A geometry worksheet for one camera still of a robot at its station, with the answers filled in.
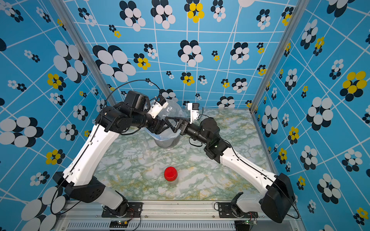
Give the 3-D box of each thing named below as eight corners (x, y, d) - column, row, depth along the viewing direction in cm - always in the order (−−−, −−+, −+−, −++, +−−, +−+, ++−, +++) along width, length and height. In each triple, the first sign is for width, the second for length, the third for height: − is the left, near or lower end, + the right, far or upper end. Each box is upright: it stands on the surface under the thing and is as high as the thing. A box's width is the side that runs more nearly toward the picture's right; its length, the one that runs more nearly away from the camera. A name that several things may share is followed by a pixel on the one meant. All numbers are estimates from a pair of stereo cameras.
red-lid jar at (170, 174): (166, 186, 83) (163, 180, 73) (167, 174, 88) (164, 166, 78) (176, 186, 83) (175, 180, 73) (177, 174, 87) (175, 166, 78)
